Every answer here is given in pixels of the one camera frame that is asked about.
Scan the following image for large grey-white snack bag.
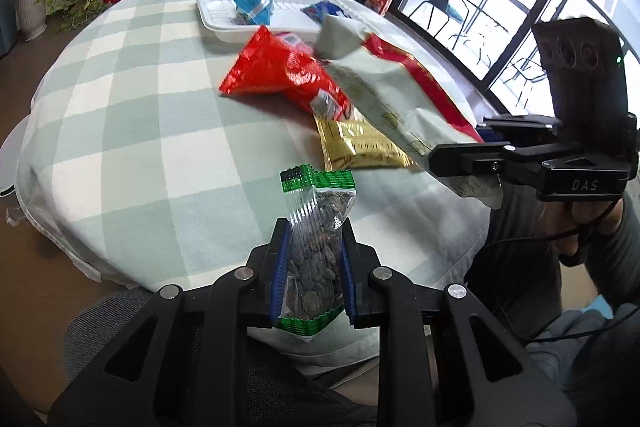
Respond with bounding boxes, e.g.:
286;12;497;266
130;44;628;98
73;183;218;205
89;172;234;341
317;14;503;210

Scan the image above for person's right hand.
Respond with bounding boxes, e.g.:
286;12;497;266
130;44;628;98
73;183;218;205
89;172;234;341
559;196;628;268

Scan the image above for red chip bag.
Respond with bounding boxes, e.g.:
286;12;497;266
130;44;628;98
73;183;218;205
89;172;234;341
219;26;351;115

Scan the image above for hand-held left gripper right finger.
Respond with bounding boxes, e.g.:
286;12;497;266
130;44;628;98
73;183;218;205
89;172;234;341
340;221;576;427

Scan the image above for black cable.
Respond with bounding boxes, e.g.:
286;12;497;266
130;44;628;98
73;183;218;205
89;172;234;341
470;199;623;268

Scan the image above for person's dark grey shirt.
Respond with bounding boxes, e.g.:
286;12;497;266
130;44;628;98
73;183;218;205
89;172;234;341
465;187;568;343

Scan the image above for gold snack packet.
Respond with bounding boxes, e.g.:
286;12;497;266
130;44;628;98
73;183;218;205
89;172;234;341
314;114;423;172

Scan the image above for black metal balcony chair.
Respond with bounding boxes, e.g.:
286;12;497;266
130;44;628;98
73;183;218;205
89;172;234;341
500;54;551;108

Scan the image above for light blue snack packet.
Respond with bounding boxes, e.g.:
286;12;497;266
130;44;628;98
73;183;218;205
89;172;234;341
232;0;275;26

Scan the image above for dark blue cookie packet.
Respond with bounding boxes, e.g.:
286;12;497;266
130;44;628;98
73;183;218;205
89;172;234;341
300;0;353;25

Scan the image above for plant in white ribbed pot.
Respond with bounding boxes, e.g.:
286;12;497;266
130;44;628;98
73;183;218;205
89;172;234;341
15;0;51;42

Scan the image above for person's right forearm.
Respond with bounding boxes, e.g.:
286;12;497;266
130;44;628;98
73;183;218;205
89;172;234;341
585;199;640;313

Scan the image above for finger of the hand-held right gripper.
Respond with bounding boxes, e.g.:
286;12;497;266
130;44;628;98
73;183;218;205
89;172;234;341
427;141;548;182
475;116;563;146

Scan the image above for white plastic tray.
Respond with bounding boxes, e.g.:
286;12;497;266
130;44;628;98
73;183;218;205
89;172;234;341
195;0;346;44

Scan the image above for person's blue jeans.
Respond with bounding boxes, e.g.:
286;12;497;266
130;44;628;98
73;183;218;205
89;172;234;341
522;302;640;413

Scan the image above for glass balcony table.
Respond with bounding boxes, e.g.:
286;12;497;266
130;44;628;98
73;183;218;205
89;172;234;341
450;0;503;58

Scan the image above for green seed packet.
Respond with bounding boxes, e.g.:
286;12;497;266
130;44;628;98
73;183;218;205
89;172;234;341
270;164;358;338

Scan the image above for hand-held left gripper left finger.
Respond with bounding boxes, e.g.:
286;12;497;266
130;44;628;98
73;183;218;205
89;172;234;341
47;218;291;427

